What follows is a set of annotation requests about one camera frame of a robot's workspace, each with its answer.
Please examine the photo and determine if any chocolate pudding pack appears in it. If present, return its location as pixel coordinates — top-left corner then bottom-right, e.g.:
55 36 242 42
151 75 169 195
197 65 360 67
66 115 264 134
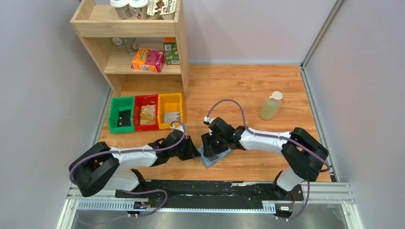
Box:
147 0 177 20

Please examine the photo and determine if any black card in green bin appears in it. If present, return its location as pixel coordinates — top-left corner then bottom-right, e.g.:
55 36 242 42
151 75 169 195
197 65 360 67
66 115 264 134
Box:
117 109 132 127

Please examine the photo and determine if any silver card in yellow bin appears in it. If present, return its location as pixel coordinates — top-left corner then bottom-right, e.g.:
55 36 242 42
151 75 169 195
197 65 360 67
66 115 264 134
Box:
163 112 181 124

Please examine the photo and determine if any wooden shelf unit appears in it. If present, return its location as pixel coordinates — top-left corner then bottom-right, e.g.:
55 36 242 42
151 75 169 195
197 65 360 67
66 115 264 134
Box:
70 0 190 96

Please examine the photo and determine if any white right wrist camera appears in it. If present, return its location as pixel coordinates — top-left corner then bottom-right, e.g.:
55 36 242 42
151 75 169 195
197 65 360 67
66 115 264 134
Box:
203 116 216 125

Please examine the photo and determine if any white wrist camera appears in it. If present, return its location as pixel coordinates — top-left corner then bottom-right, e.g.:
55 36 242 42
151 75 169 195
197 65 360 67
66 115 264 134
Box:
203 116 216 125
171 123 187 132

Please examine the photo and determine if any orange pink snack box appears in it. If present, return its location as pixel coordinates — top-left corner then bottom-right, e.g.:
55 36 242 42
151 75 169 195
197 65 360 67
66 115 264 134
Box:
132 48 165 73

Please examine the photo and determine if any green liquid bottle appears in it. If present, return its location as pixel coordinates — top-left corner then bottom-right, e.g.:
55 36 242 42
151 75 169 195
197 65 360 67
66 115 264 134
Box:
259 91 283 120

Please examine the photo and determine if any green carton box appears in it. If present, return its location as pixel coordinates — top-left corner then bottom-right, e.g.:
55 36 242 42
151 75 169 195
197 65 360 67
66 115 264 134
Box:
163 37 180 65

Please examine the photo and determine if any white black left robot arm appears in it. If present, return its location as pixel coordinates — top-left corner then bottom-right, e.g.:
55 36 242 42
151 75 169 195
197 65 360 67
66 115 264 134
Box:
69 130 200 198

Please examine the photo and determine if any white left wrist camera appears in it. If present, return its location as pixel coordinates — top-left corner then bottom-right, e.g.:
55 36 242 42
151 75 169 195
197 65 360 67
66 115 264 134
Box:
171 123 187 132

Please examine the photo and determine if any green plastic bin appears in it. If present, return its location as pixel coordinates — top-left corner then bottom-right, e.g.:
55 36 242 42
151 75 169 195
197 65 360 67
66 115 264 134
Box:
108 96 135 134

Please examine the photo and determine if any white lid paper cup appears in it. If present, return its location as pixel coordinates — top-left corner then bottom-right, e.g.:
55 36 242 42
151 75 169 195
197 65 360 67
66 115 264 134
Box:
109 0 132 20

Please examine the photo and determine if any red plastic bin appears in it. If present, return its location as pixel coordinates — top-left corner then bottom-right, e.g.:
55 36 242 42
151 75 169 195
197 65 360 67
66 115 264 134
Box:
133 94 159 131

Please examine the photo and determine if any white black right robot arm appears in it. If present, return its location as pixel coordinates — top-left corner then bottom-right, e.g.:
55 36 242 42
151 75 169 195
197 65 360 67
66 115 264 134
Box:
199 117 329 200

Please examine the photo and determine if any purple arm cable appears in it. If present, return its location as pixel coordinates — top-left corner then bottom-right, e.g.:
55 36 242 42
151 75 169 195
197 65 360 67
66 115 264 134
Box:
69 121 187 218
206 99 331 221

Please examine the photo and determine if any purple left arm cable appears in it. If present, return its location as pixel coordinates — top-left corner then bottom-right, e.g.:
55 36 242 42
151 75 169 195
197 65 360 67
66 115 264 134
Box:
69 121 187 218

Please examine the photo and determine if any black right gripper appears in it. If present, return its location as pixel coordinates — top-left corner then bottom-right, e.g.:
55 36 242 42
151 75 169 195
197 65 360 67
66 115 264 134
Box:
201 132 228 158

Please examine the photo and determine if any aluminium frame rail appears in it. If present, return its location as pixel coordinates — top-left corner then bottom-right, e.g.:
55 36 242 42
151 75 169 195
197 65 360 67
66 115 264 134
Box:
57 180 363 229

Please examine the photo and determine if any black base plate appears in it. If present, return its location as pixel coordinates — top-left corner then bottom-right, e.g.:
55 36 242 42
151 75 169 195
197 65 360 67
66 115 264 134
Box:
135 179 304 209

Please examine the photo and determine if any yellow plastic bin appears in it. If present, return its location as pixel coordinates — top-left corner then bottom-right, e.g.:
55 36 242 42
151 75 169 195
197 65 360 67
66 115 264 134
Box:
157 93 184 130

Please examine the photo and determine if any clear glass jar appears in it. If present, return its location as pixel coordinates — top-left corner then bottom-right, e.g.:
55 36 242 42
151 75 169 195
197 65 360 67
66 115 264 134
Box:
123 37 139 56

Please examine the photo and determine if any gold card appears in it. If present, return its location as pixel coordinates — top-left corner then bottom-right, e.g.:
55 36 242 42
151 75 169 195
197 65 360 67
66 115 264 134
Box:
139 119 156 125
139 104 156 122

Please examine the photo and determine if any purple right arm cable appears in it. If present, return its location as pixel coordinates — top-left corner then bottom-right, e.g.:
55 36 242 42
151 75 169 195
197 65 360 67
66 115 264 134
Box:
206 99 331 221

